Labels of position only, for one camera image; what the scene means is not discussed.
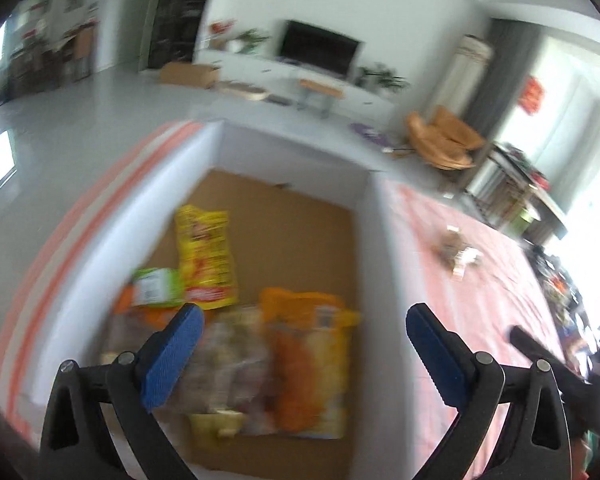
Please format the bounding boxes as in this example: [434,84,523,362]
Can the white box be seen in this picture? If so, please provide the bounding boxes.
[27,120,426,480]

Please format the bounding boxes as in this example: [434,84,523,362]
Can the red window decoration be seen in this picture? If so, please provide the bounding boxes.
[519,75,546,114]

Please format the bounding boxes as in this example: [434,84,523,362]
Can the cluttered storage shelves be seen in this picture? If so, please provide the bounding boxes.
[5,0,99,97]

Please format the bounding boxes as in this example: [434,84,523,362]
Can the cream bread packet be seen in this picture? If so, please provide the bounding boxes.
[190,409,247,440]

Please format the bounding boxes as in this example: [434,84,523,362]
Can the red flower plant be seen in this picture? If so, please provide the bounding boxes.
[208,19,236,51]

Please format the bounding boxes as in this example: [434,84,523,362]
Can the yellow snack packet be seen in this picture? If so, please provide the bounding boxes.
[175,205,240,311]

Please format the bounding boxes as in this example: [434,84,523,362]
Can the purple slippers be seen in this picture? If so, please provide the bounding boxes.
[350,122,389,144]

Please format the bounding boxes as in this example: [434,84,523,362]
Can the black flat television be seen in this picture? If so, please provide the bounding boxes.
[278,20,364,80]

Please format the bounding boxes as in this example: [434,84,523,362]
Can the orange white striped tablecloth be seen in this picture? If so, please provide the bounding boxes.
[0,120,597,480]

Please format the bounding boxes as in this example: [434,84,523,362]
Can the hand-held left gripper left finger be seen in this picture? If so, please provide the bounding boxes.
[40,302,206,480]

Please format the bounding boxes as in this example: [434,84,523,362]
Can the dark bookcase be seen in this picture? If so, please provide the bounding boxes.
[147,0,216,69]

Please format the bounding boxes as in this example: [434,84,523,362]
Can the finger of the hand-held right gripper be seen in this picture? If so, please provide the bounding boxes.
[510,325,593,402]

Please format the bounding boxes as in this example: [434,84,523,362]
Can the grey curtain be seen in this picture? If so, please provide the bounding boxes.
[480,19,544,137]

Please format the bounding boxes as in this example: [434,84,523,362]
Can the wooden side table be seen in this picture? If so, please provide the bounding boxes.
[462,140,569,241]

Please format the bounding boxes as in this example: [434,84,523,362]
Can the wooden stool with metal legs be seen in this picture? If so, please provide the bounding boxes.
[297,77,344,119]

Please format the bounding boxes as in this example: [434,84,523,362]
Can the row of assorted small boxes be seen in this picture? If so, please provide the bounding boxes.
[525,240,600,361]

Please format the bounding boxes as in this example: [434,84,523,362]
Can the white standing air conditioner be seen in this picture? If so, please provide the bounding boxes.
[432,35,496,112]

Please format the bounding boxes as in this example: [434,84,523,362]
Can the large green potted plant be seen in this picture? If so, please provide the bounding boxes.
[371,62,409,94]

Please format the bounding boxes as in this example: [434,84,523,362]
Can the orange lounge chair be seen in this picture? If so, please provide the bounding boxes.
[406,105,486,171]

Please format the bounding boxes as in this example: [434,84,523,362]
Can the beige flat tray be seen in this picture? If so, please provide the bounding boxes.
[217,80,271,102]

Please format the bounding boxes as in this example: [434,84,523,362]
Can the brown cardboard box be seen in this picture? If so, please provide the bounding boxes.
[159,61,219,90]

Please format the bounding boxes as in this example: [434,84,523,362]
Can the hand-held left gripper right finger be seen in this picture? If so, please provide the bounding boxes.
[406,302,576,480]

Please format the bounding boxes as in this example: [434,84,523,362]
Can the large window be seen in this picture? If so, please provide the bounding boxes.
[500,35,600,311]

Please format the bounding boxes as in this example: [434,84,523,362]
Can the gold candy wrapper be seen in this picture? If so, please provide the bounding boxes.
[432,225,484,281]

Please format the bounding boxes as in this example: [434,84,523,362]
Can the white television cabinet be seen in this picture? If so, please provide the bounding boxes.
[195,47,399,119]

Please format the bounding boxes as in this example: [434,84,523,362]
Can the green plant in white vase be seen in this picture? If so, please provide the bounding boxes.
[237,29,271,55]

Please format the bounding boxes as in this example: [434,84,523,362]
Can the long brown cracker packet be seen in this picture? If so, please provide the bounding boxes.
[189,306,277,417]

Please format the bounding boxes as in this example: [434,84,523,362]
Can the chicken leg snack packet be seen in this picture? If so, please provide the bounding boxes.
[242,287,362,440]

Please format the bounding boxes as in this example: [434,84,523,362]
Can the green snack packet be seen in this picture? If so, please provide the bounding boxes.
[131,266,186,309]

